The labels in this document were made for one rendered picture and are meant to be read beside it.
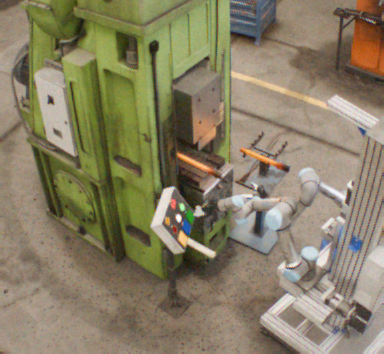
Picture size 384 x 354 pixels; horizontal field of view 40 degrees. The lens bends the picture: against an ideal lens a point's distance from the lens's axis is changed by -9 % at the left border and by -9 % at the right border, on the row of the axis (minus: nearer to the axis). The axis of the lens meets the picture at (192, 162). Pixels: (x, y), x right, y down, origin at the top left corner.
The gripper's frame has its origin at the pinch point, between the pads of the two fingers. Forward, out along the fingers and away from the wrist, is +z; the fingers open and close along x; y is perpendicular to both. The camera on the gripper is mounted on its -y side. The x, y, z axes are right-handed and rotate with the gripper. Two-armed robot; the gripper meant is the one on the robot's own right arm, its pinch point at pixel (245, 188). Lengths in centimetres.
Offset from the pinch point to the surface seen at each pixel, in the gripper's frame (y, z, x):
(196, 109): -63, 31, -13
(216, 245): 85, 26, 3
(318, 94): 100, 66, 266
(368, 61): 75, 31, 343
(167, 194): -19, 28, -50
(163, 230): -15, 13, -73
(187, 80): -76, 43, -6
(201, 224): 41, 27, -16
